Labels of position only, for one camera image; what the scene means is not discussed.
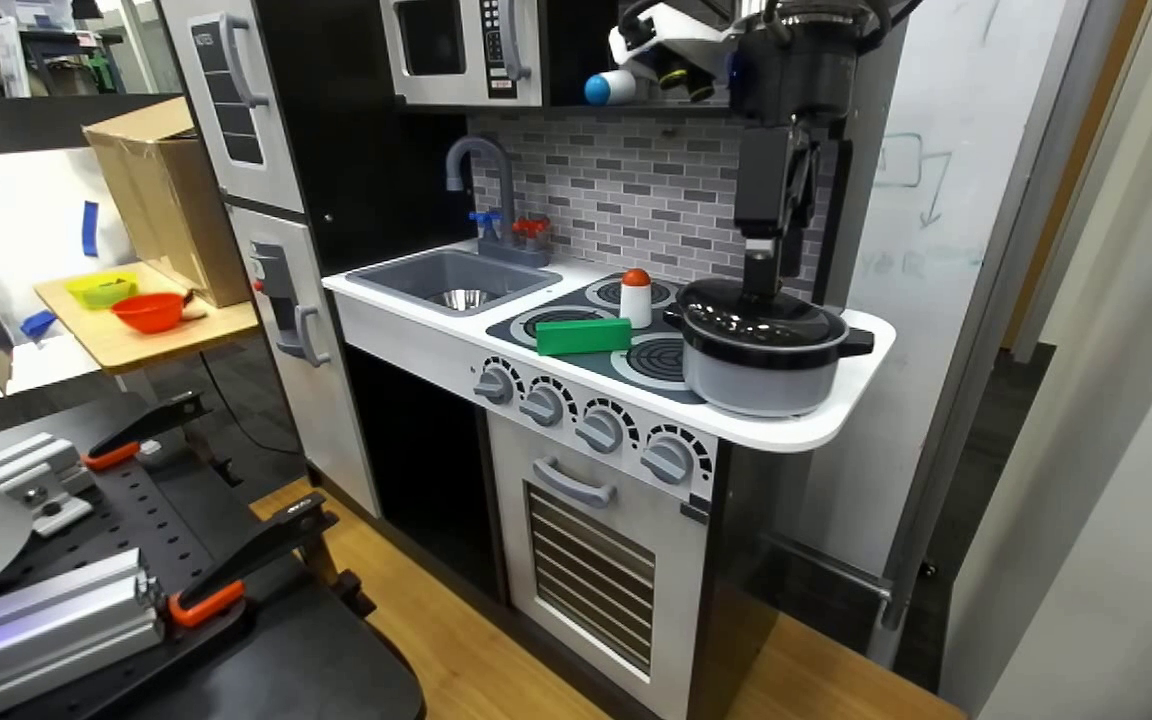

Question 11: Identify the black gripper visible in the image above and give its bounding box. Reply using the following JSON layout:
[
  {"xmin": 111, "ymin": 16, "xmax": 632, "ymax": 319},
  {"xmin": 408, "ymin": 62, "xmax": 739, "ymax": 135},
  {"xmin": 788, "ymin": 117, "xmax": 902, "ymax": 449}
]
[{"xmin": 734, "ymin": 121, "xmax": 850, "ymax": 305}]

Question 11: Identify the black pot lid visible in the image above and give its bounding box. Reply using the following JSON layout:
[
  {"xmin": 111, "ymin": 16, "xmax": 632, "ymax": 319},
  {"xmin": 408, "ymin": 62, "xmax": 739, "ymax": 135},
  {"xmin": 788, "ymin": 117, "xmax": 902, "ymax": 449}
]
[{"xmin": 677, "ymin": 281, "xmax": 849, "ymax": 362}]

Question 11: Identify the white bottle orange cap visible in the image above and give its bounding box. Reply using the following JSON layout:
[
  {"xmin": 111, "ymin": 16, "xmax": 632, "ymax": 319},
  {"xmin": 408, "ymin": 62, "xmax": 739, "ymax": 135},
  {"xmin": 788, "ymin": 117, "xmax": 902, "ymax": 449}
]
[{"xmin": 620, "ymin": 266, "xmax": 651, "ymax": 326}]

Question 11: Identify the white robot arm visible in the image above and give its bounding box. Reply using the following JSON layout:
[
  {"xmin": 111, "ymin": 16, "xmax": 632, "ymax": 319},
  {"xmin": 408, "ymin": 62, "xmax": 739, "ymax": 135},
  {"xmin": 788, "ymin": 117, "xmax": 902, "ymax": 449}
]
[{"xmin": 727, "ymin": 0, "xmax": 919, "ymax": 305}]

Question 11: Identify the grey toy cooking pot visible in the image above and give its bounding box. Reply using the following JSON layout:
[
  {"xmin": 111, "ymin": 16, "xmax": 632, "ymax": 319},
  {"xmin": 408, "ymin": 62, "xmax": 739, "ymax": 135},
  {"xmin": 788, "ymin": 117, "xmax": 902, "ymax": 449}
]
[{"xmin": 679, "ymin": 319, "xmax": 877, "ymax": 418}]

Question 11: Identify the green rectangular block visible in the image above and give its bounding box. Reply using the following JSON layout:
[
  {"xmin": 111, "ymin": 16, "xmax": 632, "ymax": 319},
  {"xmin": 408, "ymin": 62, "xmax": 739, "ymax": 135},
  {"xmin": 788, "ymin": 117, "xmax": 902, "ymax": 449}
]
[{"xmin": 537, "ymin": 319, "xmax": 632, "ymax": 357}]

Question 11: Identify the white blue cylinder toy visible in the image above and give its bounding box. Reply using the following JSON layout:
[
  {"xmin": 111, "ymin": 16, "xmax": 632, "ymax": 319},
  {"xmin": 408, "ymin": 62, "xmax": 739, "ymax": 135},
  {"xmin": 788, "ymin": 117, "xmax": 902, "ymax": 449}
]
[{"xmin": 584, "ymin": 67, "xmax": 640, "ymax": 108}]

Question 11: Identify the grey toy faucet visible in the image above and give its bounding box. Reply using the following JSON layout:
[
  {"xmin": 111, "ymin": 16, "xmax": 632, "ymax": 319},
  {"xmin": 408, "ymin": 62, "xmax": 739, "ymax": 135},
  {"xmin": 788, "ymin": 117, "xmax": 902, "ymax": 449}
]
[{"xmin": 445, "ymin": 130, "xmax": 555, "ymax": 266}]

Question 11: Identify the toy kitchen play set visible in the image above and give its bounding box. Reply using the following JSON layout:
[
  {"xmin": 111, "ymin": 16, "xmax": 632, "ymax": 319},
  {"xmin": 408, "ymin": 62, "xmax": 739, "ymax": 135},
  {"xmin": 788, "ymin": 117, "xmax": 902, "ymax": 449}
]
[{"xmin": 155, "ymin": 0, "xmax": 894, "ymax": 720}]

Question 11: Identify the small metal bowl in sink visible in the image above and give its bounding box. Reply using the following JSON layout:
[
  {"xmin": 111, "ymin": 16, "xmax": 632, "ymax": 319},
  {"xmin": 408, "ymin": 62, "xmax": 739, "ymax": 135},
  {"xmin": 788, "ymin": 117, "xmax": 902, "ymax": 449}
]
[{"xmin": 445, "ymin": 288, "xmax": 488, "ymax": 316}]

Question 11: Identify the toy microwave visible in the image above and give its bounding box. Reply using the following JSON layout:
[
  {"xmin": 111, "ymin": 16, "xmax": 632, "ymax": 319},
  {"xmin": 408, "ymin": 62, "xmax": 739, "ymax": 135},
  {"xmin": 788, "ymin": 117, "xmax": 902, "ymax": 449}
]
[{"xmin": 380, "ymin": 0, "xmax": 542, "ymax": 108}]

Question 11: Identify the black orange clamp lower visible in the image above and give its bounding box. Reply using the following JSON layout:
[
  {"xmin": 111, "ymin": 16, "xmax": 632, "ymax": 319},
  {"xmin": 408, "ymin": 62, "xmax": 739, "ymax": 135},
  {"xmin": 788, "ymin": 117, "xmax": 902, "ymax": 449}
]
[{"xmin": 165, "ymin": 491, "xmax": 337, "ymax": 631}]

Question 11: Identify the black orange clamp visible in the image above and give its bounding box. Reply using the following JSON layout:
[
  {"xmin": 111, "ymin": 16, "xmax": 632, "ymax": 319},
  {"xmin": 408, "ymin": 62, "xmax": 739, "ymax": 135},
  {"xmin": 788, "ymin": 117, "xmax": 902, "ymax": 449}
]
[
  {"xmin": 83, "ymin": 393, "xmax": 202, "ymax": 471},
  {"xmin": 165, "ymin": 491, "xmax": 337, "ymax": 631}
]

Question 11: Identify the cardboard box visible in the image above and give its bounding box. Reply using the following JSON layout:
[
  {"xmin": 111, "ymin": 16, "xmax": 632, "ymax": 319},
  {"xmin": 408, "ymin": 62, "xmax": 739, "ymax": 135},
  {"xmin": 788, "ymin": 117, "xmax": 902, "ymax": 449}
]
[{"xmin": 83, "ymin": 94, "xmax": 246, "ymax": 309}]

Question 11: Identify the orange bowl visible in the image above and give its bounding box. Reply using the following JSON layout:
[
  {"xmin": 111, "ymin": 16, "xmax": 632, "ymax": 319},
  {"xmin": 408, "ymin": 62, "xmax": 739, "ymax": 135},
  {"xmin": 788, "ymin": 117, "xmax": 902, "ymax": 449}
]
[{"xmin": 114, "ymin": 293, "xmax": 192, "ymax": 331}]

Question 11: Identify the wooden board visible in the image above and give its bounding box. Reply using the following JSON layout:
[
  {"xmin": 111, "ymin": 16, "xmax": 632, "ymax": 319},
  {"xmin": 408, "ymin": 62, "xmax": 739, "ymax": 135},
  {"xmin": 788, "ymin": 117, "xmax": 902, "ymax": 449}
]
[{"xmin": 34, "ymin": 262, "xmax": 254, "ymax": 370}]

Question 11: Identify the black orange clamp upper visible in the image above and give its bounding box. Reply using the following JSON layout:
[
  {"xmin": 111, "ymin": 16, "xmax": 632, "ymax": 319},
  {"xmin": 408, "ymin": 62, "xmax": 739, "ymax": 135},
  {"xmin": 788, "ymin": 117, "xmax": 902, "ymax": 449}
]
[{"xmin": 83, "ymin": 393, "xmax": 202, "ymax": 471}]

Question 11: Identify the green yellow tray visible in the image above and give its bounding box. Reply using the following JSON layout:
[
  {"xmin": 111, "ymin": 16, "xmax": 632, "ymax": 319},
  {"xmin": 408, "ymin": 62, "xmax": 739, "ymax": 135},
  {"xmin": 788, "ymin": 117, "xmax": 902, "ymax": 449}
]
[{"xmin": 66, "ymin": 273, "xmax": 140, "ymax": 311}]

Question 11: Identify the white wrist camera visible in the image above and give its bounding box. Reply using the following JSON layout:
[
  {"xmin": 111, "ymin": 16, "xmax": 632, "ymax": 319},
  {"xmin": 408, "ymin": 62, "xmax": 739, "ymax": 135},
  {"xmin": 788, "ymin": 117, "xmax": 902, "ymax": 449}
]
[{"xmin": 605, "ymin": 0, "xmax": 734, "ymax": 104}]

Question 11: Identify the aluminium extrusion rail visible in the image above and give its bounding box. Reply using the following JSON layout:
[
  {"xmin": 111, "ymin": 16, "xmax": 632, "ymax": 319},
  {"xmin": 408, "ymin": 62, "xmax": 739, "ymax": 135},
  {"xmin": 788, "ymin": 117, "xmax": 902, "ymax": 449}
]
[{"xmin": 0, "ymin": 549, "xmax": 165, "ymax": 710}]

